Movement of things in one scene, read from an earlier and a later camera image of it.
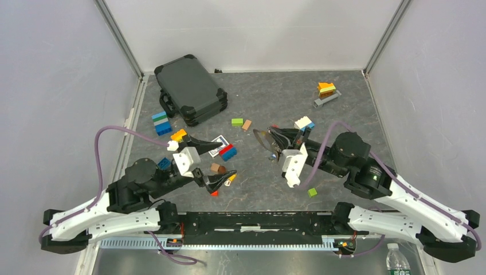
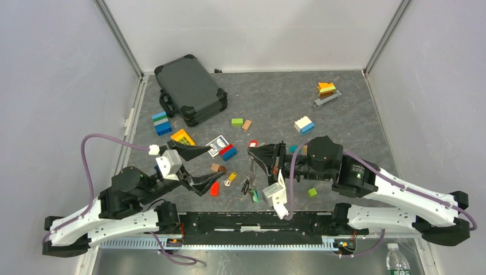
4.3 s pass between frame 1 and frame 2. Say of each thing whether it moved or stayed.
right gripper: moved
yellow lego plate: stayed
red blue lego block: stayed
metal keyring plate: moved
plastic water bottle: stayed
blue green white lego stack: stayed
